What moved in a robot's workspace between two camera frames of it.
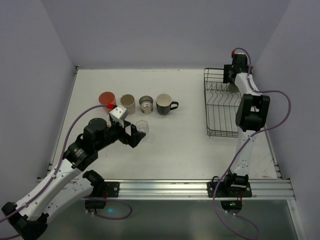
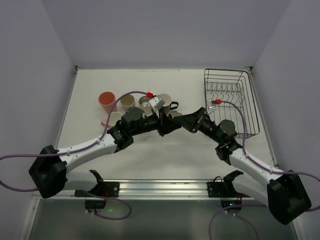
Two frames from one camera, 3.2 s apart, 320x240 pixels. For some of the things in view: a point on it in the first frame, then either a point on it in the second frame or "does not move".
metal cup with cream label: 146,103 does not move
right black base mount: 232,186 does not move
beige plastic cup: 128,100 does not move
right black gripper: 229,75 to 199,120
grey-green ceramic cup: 233,88 to 174,113
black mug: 163,102 does not move
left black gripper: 126,132 to 162,123
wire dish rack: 222,105 does not move
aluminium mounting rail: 195,189 does not move
